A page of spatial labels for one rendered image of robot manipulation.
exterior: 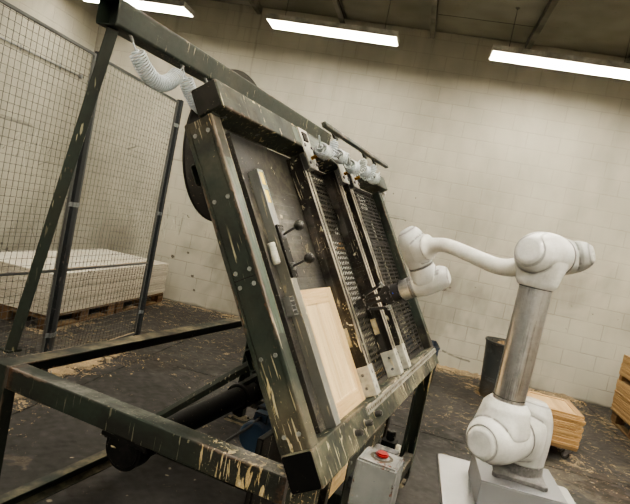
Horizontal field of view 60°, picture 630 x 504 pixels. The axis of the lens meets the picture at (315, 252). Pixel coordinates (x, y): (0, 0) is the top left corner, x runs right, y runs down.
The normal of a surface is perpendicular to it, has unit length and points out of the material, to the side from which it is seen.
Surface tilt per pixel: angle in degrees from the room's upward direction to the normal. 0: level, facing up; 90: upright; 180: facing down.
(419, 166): 90
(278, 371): 90
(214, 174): 90
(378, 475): 90
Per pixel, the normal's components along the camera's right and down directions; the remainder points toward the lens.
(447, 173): -0.18, 0.02
